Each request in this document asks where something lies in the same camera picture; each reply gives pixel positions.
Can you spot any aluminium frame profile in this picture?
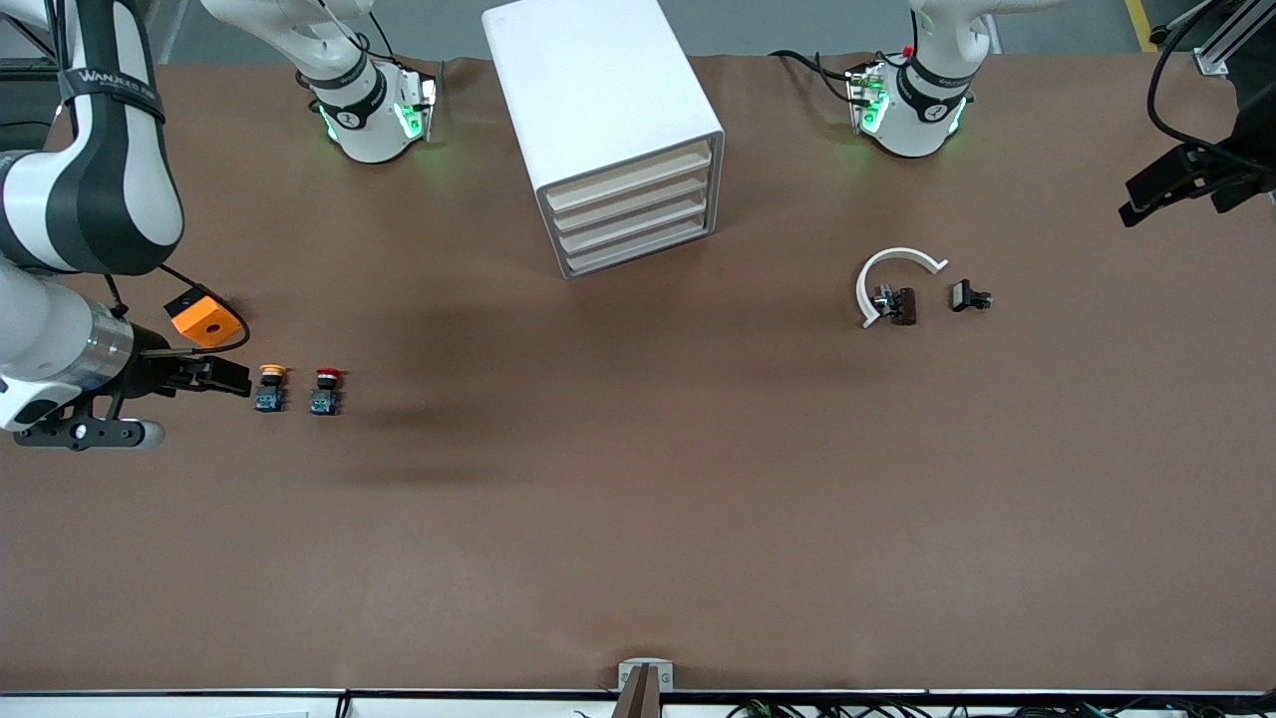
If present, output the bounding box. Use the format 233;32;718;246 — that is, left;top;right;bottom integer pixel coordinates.
1191;0;1276;79
0;15;61;76

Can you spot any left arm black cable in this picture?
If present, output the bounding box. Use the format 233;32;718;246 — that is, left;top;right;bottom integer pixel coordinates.
1144;0;1276;171

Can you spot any cream drawer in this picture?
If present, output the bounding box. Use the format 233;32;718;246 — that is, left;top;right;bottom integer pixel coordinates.
551;168;713;233
546;140;715;212
556;191;713;254
563;215;715;276

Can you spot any black base cable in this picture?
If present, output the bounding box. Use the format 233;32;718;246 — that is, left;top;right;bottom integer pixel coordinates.
770;48;863;106

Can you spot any white table edge rail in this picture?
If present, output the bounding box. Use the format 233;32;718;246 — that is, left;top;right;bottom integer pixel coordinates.
0;690;1276;718

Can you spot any white curved bracket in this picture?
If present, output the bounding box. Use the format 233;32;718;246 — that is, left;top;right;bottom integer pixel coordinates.
855;247;950;330

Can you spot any small dark cylindrical capacitor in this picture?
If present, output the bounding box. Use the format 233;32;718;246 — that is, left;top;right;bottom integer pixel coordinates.
872;285;918;326

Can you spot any red push button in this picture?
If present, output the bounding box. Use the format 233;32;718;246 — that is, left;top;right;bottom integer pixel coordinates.
307;367;348;418

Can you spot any black caster stand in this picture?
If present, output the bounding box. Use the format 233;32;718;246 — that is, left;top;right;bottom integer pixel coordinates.
1148;0;1222;43

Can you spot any brown camera post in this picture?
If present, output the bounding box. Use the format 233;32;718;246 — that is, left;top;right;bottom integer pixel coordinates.
611;665;661;718

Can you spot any grey mount bracket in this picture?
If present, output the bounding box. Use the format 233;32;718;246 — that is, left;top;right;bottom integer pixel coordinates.
618;658;675;692

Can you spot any white drawer cabinet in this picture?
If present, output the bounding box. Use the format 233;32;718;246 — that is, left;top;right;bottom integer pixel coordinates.
481;0;726;280

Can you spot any orange block with hole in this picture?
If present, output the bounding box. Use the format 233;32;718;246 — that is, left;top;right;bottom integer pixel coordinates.
164;284;245;350

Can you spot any black cable tangle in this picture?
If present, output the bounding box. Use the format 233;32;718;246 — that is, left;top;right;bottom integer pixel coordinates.
728;698;1276;718

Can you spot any yellow push button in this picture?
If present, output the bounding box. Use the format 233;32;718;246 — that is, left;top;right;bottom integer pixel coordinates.
253;364;290;415

